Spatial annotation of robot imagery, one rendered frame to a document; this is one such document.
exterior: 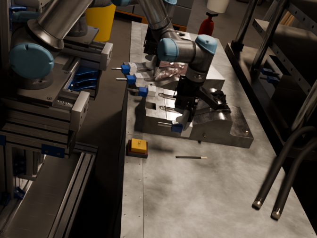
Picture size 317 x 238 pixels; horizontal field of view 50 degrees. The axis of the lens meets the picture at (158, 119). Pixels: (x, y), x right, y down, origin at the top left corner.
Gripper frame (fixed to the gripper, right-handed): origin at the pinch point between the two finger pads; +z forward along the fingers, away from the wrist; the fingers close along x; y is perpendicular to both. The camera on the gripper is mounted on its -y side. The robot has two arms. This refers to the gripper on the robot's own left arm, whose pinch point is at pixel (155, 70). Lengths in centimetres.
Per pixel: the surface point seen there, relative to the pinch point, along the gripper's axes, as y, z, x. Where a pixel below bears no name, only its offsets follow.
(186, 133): -13.1, 9.1, 31.5
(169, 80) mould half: -10.6, 12.3, -17.2
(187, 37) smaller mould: -30, 15, -92
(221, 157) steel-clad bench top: -32.4, 21.1, 27.7
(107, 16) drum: 32, 67, -255
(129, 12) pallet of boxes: 5, 84, -340
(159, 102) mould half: -4.4, 12.0, 6.5
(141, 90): 4.3, 10.6, 1.2
